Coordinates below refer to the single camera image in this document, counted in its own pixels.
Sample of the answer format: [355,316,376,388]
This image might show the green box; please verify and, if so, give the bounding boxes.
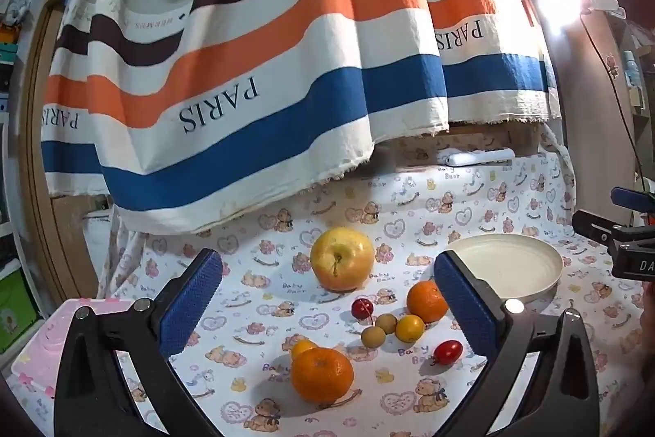
[0,258,43,356]

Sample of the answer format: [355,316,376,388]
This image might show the white remote control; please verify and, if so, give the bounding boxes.
[437,147,515,168]

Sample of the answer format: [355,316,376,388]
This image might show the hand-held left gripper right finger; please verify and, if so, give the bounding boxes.
[434,250,599,437]

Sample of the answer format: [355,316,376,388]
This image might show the yellow apple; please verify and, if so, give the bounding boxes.
[310,227,376,292]

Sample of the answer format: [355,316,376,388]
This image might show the person's right hand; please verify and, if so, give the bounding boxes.
[639,282,655,351]

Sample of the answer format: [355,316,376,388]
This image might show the small orange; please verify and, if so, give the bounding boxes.
[407,280,449,324]

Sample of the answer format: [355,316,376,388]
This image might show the storage shelf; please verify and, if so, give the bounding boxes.
[0,0,27,120]

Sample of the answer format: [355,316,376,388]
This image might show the black cable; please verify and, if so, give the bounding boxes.
[578,13,646,192]

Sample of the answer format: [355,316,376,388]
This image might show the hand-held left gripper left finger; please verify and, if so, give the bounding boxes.
[54,249,223,437]

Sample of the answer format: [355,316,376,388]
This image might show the cream plate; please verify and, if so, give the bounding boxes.
[445,233,565,303]

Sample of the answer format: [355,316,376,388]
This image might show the wooden frame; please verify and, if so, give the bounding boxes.
[20,0,120,315]

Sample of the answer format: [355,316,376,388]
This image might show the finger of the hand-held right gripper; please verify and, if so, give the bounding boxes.
[572,209,629,244]
[611,186,655,213]

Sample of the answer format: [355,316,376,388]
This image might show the striped cloth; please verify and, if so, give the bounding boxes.
[41,0,562,234]

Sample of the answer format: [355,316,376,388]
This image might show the pink plastic box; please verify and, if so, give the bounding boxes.
[10,298,165,437]

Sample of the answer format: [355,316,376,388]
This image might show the red cherry tomato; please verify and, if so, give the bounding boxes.
[433,340,464,365]

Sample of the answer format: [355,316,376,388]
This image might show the yellow cherry tomato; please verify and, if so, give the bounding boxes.
[395,315,426,344]
[291,339,319,361]

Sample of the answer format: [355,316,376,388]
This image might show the large orange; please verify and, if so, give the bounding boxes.
[291,347,355,405]

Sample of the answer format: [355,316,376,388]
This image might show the bear printed cloth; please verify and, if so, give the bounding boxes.
[99,125,655,437]

